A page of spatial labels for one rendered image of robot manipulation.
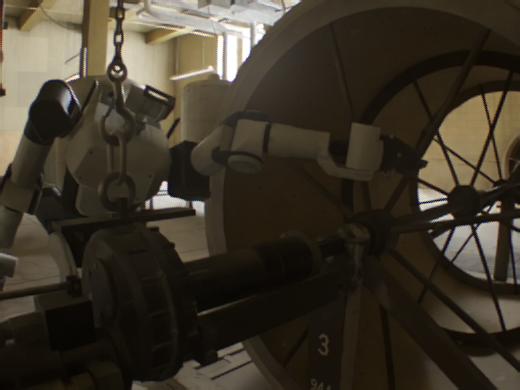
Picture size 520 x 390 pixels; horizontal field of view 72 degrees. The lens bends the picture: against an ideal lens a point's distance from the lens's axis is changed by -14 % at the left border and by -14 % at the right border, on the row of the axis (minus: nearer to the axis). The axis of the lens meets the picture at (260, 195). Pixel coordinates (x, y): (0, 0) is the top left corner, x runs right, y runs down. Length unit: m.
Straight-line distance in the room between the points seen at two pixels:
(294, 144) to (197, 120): 5.87
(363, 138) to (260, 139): 0.22
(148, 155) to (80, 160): 0.17
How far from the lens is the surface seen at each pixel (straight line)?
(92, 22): 10.17
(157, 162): 1.06
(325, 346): 1.22
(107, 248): 0.68
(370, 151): 0.89
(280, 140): 0.89
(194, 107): 6.80
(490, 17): 1.18
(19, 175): 1.17
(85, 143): 1.03
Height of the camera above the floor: 1.19
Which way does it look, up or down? 7 degrees down
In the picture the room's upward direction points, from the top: straight up
